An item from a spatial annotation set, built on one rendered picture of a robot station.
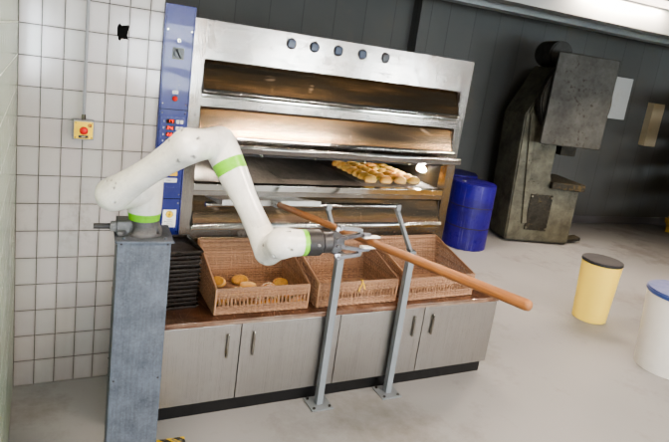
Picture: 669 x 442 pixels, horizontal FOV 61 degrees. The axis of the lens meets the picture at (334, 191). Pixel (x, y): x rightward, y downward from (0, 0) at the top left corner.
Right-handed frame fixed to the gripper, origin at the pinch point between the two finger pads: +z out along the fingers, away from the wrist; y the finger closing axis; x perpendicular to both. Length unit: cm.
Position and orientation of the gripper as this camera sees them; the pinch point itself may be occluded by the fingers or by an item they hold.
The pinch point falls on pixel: (369, 242)
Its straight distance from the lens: 209.8
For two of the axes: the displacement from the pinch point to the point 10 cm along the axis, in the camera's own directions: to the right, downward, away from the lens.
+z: 8.9, 0.3, 4.5
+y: -0.8, 9.9, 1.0
